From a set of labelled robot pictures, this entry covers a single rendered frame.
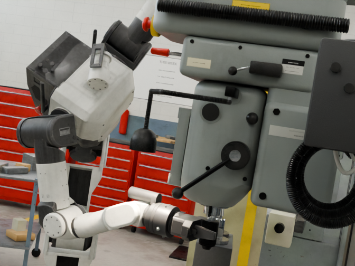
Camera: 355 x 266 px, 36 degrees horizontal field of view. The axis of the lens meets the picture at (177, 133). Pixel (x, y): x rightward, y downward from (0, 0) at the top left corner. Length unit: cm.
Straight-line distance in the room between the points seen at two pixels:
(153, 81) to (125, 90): 906
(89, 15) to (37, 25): 116
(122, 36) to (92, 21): 955
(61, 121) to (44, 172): 16
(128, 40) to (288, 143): 77
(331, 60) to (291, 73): 26
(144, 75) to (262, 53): 961
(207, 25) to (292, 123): 31
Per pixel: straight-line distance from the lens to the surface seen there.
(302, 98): 132
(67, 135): 168
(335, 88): 107
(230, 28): 133
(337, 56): 107
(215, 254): 180
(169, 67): 1078
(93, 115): 170
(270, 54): 132
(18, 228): 455
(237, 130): 134
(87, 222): 164
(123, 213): 154
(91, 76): 164
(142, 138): 143
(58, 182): 168
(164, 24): 137
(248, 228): 322
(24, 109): 678
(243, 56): 133
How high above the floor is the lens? 156
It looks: 3 degrees down
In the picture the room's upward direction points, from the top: 9 degrees clockwise
